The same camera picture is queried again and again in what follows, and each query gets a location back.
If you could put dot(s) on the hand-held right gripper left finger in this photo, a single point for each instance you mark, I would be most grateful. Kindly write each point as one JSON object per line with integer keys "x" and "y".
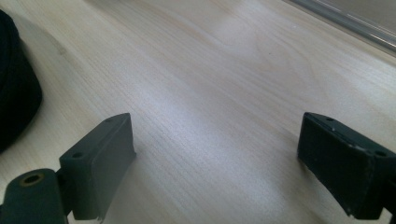
{"x": 96, "y": 174}

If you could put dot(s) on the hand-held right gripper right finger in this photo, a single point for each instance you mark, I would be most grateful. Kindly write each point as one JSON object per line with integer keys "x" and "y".
{"x": 339, "y": 168}

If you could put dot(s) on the black cloth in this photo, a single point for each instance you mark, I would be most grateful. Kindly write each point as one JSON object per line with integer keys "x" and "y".
{"x": 17, "y": 93}

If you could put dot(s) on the metal floor rail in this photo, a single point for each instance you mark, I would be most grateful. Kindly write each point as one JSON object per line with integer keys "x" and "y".
{"x": 351, "y": 21}

